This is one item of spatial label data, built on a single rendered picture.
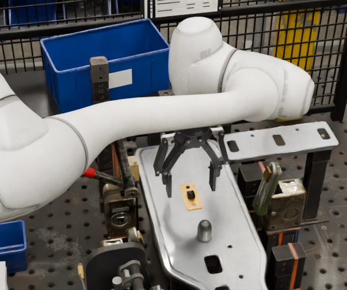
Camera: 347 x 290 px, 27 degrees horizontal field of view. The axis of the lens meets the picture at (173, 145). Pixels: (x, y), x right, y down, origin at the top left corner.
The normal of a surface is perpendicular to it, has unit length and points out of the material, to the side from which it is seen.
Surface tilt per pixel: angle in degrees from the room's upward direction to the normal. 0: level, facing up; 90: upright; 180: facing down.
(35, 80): 0
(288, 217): 90
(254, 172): 0
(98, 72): 90
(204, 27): 8
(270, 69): 15
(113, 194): 0
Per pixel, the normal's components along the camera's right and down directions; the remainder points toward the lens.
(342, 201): 0.01, -0.76
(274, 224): 0.22, 0.63
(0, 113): 0.50, -0.40
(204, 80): -0.39, 0.51
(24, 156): 0.54, -0.59
